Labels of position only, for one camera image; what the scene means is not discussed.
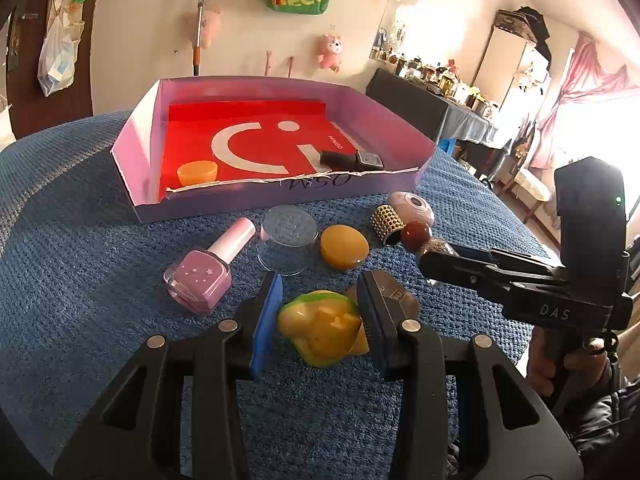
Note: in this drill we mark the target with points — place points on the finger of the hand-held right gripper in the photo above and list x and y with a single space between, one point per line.
465 272
515 259

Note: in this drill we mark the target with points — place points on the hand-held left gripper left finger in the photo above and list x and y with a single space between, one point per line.
269 325

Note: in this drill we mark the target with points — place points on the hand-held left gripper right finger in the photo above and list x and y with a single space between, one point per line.
372 320

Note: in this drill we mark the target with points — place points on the brown eye shadow case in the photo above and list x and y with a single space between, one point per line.
405 302

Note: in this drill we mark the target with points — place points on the yellow-green toy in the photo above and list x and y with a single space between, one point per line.
320 332

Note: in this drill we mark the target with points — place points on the pink nail polish bottle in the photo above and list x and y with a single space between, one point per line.
200 280

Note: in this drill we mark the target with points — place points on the pink rounded case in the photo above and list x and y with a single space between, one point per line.
410 207

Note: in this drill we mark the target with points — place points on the purple cardboard box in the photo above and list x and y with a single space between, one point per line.
142 160

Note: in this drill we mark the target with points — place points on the person's right forearm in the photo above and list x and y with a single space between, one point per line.
610 420

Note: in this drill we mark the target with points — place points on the person's right hand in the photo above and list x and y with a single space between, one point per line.
537 365

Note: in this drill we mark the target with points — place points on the red-brown bead ball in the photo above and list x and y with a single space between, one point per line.
415 236

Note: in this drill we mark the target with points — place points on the wooden stool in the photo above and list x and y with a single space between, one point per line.
530 185

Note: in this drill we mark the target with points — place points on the gold studded cylinder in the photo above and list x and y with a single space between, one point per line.
387 222

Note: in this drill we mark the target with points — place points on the clear plastic round container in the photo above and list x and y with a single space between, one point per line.
290 225

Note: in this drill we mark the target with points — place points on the blue plastic stool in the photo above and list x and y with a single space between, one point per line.
448 147

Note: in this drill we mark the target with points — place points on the pink curtain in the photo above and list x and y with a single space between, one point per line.
585 75

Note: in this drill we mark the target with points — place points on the black bottle with silver cap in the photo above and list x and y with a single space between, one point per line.
340 159

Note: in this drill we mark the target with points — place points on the orange dome cap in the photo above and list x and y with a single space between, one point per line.
197 172

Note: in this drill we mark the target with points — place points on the white wardrobe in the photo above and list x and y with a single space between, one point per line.
505 60

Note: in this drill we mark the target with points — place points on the row of small bottles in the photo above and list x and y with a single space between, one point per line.
430 70

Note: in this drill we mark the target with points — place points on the red printed paper liner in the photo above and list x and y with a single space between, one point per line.
200 130

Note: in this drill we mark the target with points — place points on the pink plush toy white face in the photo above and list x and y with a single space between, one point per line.
330 50

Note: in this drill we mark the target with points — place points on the mop with orange grip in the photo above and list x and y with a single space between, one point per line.
200 35

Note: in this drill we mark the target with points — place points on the pale pink plush toy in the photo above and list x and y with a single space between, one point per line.
212 22

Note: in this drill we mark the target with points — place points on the brown wooden door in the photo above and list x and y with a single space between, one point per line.
30 85

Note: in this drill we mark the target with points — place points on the white plastic bag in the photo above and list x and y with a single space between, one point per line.
55 60

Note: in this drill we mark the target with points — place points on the wall mirror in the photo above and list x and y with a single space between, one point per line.
400 10

